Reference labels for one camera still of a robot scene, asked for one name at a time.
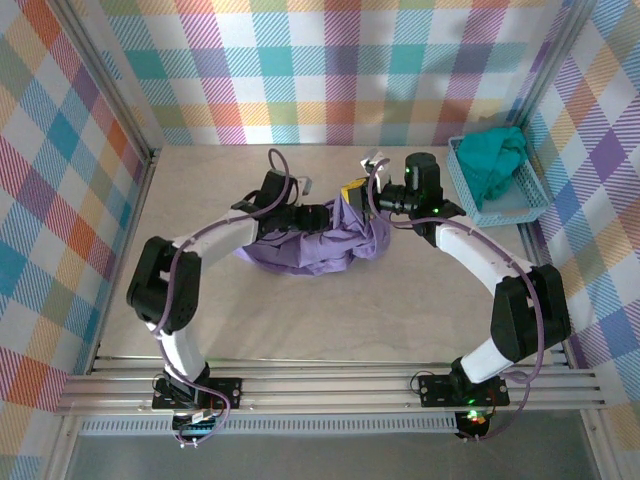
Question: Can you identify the purple t-shirt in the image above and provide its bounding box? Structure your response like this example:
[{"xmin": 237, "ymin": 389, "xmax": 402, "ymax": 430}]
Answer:
[{"xmin": 238, "ymin": 197, "xmax": 394, "ymax": 277}]

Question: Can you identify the teal crumpled cloth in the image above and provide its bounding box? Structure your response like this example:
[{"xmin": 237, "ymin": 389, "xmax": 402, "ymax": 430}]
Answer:
[{"xmin": 457, "ymin": 125, "xmax": 530, "ymax": 212}]

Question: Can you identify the light blue perforated basket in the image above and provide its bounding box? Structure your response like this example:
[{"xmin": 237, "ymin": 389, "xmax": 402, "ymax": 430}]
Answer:
[{"xmin": 445, "ymin": 133, "xmax": 550, "ymax": 230}]

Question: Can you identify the aluminium side rail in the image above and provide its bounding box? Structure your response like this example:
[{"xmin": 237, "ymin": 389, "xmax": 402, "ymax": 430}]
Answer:
[
  {"xmin": 519, "ymin": 219, "xmax": 579, "ymax": 371},
  {"xmin": 87, "ymin": 147, "xmax": 162, "ymax": 374}
]

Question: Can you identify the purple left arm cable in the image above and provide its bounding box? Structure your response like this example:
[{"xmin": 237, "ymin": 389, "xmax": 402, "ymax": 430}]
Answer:
[{"xmin": 155, "ymin": 147, "xmax": 307, "ymax": 449}]

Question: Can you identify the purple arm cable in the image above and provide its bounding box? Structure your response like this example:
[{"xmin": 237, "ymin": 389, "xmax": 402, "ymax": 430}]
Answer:
[
  {"xmin": 367, "ymin": 157, "xmax": 546, "ymax": 444},
  {"xmin": 155, "ymin": 147, "xmax": 307, "ymax": 449}
]

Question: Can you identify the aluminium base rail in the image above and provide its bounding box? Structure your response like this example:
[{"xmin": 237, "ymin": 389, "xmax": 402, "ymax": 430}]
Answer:
[{"xmin": 53, "ymin": 367, "xmax": 606, "ymax": 416}]

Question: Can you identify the aluminium frame post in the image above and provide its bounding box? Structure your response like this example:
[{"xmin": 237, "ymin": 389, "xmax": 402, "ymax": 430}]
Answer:
[
  {"xmin": 507, "ymin": 0, "xmax": 601, "ymax": 146},
  {"xmin": 47, "ymin": 0, "xmax": 164, "ymax": 161}
]

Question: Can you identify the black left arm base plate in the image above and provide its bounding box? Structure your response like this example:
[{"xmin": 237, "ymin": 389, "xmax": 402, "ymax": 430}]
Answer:
[{"xmin": 151, "ymin": 377, "xmax": 245, "ymax": 412}]

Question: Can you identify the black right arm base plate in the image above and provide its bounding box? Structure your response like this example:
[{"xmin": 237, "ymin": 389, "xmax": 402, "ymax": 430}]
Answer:
[{"xmin": 417, "ymin": 372, "xmax": 511, "ymax": 409}]

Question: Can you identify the grey slotted cable duct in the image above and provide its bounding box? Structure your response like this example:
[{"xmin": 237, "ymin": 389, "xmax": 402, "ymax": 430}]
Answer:
[{"xmin": 79, "ymin": 417, "xmax": 460, "ymax": 437}]

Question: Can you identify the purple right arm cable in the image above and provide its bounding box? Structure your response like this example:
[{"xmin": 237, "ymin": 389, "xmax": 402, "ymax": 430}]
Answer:
[{"xmin": 367, "ymin": 157, "xmax": 546, "ymax": 444}]

